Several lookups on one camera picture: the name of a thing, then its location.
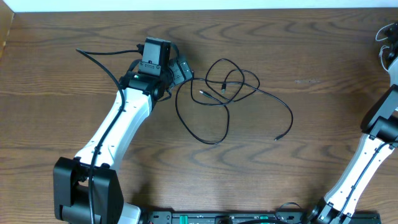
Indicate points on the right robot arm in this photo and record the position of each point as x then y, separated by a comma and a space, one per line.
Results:
378, 141

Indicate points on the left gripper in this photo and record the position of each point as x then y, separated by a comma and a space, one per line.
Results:
175, 66

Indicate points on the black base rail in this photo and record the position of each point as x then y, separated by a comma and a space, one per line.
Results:
282, 214

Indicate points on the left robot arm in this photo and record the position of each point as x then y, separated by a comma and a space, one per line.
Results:
86, 188

